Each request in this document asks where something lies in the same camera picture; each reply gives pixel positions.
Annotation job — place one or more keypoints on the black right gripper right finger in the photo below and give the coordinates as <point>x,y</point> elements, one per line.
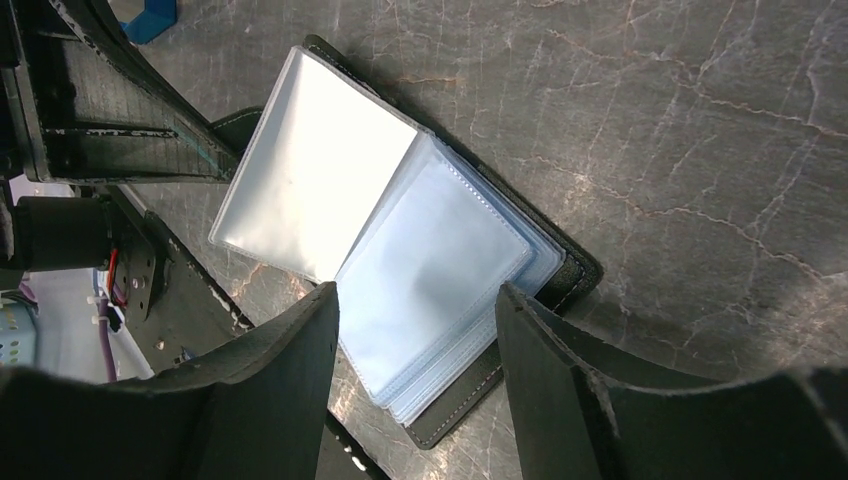
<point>585,409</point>

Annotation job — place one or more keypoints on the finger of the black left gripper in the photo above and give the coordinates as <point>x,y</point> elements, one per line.
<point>81,105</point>

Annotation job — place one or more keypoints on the blue toy block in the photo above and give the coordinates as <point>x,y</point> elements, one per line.
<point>144,20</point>

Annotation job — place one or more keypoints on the black card holder wallet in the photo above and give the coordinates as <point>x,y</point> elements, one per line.
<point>341,184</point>

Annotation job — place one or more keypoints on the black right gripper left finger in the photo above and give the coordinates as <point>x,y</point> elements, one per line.
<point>253,408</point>

